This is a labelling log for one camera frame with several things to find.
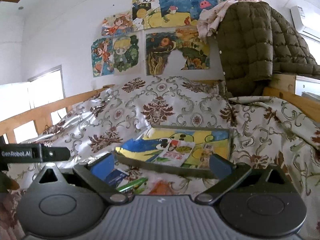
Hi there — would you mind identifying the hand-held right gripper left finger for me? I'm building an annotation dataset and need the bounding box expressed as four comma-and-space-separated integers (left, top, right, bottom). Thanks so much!
37, 153, 129, 204

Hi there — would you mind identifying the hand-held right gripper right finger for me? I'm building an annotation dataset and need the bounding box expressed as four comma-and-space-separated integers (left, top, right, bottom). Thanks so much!
194, 154, 292, 203

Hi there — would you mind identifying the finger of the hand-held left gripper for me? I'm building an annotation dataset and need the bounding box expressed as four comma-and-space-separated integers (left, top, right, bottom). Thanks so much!
40, 146, 71, 162

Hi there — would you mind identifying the blue snack packet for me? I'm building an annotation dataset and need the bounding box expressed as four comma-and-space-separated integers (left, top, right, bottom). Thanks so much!
104, 169, 130, 188

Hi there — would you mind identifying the green snack tube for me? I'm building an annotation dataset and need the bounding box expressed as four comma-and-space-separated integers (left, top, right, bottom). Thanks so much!
117, 177, 148, 193

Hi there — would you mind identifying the grey shallow tray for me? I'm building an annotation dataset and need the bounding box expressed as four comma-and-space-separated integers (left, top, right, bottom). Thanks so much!
114, 125, 234, 180

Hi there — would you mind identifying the white red snack packet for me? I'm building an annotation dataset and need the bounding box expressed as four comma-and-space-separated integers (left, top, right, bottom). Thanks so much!
153, 140, 196, 167

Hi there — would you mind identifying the painted paper tray liner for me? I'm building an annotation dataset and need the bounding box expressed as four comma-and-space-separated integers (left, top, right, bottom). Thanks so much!
119, 128, 230, 168

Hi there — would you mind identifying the bright window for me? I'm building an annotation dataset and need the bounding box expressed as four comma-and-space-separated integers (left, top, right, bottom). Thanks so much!
0, 65, 68, 144

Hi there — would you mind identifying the floral patterned satin blanket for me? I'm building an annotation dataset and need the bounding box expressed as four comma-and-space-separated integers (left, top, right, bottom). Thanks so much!
0, 75, 320, 240

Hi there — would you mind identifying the white cabinet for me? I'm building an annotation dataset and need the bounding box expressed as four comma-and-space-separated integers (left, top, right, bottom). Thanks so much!
295, 75, 320, 103

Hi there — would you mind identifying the olive quilted jacket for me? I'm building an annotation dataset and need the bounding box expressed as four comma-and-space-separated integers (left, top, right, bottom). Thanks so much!
216, 1, 320, 99

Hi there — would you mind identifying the pink floral cloth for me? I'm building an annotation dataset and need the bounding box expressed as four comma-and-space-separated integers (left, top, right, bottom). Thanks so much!
197, 0, 263, 40

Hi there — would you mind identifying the white air conditioner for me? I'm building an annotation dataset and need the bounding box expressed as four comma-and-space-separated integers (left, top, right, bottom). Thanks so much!
290, 5, 320, 40

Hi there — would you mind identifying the wooden bed frame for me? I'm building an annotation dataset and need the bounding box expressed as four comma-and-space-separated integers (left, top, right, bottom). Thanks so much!
0, 74, 320, 144

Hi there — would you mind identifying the orange-haired child wall poster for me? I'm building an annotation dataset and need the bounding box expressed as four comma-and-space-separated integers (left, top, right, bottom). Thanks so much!
91, 37, 114, 78

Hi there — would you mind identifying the blonde character wall poster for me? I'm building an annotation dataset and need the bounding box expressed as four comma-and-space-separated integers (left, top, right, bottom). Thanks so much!
112, 34, 139, 76

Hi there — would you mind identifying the torn orange fish wall poster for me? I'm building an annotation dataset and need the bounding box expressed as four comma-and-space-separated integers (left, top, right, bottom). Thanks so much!
145, 27, 211, 76

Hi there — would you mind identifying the flying girl wall poster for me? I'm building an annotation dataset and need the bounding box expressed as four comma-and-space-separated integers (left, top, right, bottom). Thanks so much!
101, 11, 134, 37

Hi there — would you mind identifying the black yellow wall poster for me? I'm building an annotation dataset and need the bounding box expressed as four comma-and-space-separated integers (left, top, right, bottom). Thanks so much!
132, 0, 161, 30

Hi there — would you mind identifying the blue sea wall poster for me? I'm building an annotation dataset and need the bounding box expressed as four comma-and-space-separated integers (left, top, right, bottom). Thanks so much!
150, 0, 218, 28

